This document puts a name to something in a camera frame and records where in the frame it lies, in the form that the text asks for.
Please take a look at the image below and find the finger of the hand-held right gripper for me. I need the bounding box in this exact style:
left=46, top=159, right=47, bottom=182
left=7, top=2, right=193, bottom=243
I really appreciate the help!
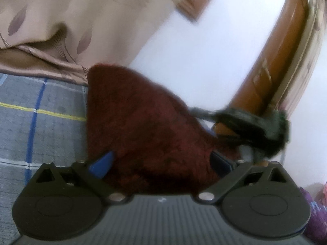
left=188, top=107, right=218, bottom=120

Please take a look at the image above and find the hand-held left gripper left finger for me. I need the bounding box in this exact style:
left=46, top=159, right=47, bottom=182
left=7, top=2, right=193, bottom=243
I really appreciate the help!
left=34, top=151, right=126, bottom=205

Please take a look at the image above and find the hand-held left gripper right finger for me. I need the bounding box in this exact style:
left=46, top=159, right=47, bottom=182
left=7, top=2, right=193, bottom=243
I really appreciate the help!
left=197, top=151, right=292, bottom=205

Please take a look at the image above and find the maroon knitted garment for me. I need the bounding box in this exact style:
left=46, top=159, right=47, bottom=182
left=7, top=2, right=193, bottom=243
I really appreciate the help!
left=85, top=63, right=244, bottom=196

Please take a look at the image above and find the grey checked bed sheet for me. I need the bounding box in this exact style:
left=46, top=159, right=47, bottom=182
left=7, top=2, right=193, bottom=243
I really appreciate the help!
left=0, top=73, right=90, bottom=245

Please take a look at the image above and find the brown wooden door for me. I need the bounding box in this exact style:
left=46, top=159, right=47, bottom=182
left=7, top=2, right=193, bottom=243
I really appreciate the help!
left=227, top=0, right=311, bottom=123

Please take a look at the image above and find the beige patterned door curtain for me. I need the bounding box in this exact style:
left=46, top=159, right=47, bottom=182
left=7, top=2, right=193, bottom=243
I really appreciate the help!
left=280, top=0, right=327, bottom=119

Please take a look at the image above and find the purple patterned clothing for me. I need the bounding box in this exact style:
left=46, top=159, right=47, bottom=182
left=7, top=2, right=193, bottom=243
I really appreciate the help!
left=298, top=182, right=327, bottom=244

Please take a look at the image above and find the beige leaf print curtain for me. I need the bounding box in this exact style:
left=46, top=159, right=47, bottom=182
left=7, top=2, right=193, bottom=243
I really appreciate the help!
left=0, top=0, right=195, bottom=85

